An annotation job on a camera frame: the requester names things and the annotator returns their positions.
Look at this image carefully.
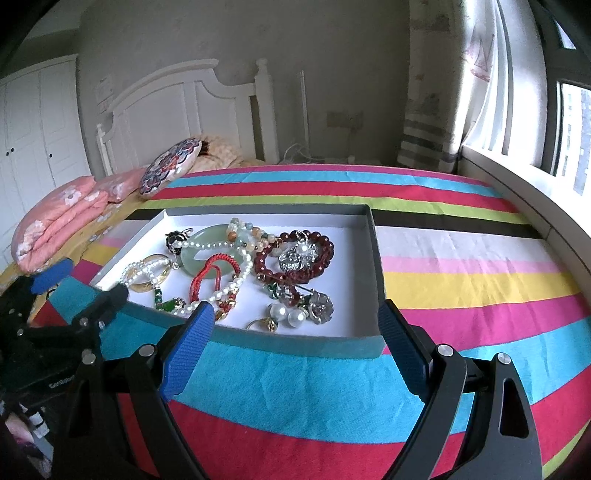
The white vertical pipe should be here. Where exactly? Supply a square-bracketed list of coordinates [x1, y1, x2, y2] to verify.
[299, 69, 309, 160]

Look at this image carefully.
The silver rhinestone brooch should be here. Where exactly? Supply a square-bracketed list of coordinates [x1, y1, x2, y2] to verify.
[277, 231, 319, 273]

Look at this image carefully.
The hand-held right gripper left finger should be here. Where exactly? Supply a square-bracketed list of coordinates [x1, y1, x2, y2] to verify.
[52, 300, 216, 480]

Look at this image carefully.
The dark window frame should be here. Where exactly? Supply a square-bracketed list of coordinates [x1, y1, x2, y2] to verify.
[526, 0, 591, 195]

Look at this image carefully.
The pin brooch with charms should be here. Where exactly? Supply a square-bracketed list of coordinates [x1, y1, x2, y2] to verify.
[256, 272, 335, 326]

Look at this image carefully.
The gold bangle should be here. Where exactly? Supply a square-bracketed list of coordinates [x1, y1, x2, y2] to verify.
[127, 254, 172, 294]

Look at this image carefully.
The round patterned cushion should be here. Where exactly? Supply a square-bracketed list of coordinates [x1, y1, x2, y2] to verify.
[139, 137, 202, 199]

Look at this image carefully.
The wall socket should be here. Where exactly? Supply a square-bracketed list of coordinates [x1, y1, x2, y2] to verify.
[325, 111, 363, 132]

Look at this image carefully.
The small gold ring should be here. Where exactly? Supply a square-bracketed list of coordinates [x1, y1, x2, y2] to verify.
[247, 316, 279, 334]

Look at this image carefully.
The white window sill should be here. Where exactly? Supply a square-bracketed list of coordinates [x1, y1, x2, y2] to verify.
[462, 144, 591, 296]

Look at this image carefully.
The white sheer curtain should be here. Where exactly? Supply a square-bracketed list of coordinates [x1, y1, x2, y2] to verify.
[459, 0, 513, 153]

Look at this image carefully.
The dark red bead bracelet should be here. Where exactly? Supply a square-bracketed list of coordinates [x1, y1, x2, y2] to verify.
[253, 231, 335, 283]

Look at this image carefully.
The green enamel charm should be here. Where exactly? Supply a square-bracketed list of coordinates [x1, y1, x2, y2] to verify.
[150, 286, 188, 317]

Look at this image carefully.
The beige pillow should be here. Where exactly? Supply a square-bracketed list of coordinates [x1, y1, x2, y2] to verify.
[198, 134, 245, 169]

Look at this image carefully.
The green jade bangle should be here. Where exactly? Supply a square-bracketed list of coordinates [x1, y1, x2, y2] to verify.
[180, 224, 254, 283]

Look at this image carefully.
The white wardrobe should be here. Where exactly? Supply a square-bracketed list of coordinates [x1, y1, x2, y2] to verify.
[0, 54, 93, 273]

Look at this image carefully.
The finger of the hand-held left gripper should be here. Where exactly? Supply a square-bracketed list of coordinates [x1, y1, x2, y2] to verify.
[0, 257, 75, 297]
[25, 282, 131, 354]

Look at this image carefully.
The striped colourful blanket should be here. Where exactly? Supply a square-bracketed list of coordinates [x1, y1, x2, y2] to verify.
[28, 161, 591, 480]

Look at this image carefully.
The white pearl necklace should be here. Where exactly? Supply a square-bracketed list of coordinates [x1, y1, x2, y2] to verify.
[121, 233, 252, 305]

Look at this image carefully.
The patterned beige curtain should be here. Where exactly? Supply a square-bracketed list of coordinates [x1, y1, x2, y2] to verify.
[397, 0, 469, 174]

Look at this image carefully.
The grey-green cardboard box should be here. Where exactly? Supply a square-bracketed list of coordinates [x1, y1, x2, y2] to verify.
[90, 204, 386, 360]

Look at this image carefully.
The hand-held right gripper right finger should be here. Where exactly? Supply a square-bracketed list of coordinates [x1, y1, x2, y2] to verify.
[376, 299, 544, 480]

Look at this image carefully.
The pink floral quilt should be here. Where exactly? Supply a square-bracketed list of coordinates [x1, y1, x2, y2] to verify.
[11, 175, 109, 273]

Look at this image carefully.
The silver link bracelet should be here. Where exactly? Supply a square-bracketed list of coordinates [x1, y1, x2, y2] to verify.
[226, 218, 280, 254]

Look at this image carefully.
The white headboard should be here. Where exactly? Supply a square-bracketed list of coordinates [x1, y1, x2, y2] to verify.
[96, 58, 280, 178]

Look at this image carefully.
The red cord bracelet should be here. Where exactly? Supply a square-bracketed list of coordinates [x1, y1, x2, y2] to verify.
[189, 251, 243, 305]

